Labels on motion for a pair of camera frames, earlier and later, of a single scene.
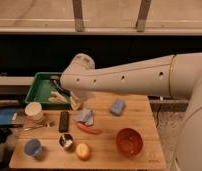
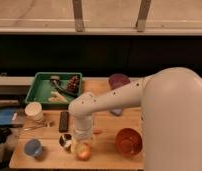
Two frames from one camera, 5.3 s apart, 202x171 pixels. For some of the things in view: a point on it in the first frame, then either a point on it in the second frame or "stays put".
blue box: x=9 y=116 stays put
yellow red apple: x=83 y=151 stays put
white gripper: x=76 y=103 -> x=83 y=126
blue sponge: x=117 y=106 stays put
